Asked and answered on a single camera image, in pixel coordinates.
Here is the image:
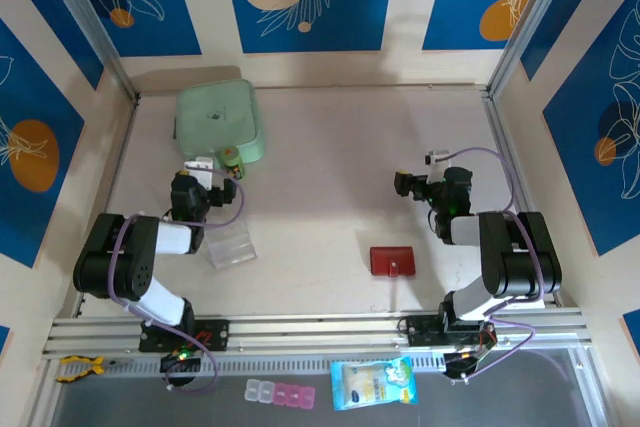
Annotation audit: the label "grey metal shelf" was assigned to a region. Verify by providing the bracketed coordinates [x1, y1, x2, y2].
[27, 346, 619, 427]

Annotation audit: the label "white pink pill organizer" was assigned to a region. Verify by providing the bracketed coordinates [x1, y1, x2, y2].
[244, 379, 318, 409]

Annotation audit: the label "aluminium frame post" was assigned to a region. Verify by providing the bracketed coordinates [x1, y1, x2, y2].
[487, 0, 619, 98]
[37, 0, 141, 101]

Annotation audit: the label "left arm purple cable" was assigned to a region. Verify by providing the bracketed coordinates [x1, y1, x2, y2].
[108, 170, 246, 394]

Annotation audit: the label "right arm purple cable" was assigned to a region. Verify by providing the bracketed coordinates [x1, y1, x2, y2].
[447, 146, 549, 381]

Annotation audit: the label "mint green zipper pouch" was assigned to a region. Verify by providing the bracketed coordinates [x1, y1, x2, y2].
[173, 78, 266, 172]

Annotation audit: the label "grey slotted cable duct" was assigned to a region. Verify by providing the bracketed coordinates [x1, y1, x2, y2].
[114, 352, 449, 377]

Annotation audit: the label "aluminium side rail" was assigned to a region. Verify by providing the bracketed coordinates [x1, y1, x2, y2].
[72, 94, 144, 321]
[480, 88, 560, 311]

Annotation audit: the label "red leather card holder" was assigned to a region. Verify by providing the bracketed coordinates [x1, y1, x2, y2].
[369, 245, 416, 279]

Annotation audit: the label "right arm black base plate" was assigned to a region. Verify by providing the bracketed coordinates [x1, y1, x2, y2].
[405, 314, 496, 348]

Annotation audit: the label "aluminium mounting rail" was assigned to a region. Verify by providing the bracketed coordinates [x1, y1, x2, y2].
[42, 305, 594, 361]

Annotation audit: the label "black controller board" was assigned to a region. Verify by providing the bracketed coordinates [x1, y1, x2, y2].
[442, 334, 496, 383]
[158, 350, 204, 388]

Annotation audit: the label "small brown bottle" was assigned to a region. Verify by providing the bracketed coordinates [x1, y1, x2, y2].
[221, 145, 246, 182]

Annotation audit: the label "blue white snack packet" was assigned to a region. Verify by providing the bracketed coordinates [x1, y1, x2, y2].
[330, 356, 419, 412]

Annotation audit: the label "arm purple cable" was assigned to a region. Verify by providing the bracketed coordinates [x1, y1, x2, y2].
[447, 146, 549, 381]
[108, 170, 246, 394]

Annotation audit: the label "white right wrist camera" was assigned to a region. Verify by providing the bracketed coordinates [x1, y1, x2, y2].
[424, 149, 451, 171]

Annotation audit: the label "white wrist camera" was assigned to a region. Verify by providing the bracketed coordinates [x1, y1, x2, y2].
[424, 149, 451, 171]
[183, 159, 215, 187]

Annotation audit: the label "yellow handled pliers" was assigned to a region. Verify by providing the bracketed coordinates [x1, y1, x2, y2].
[54, 354, 121, 384]

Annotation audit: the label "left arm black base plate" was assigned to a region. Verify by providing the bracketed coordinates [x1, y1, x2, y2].
[138, 319, 231, 353]

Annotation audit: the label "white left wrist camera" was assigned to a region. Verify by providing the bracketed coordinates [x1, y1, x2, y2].
[183, 159, 215, 187]

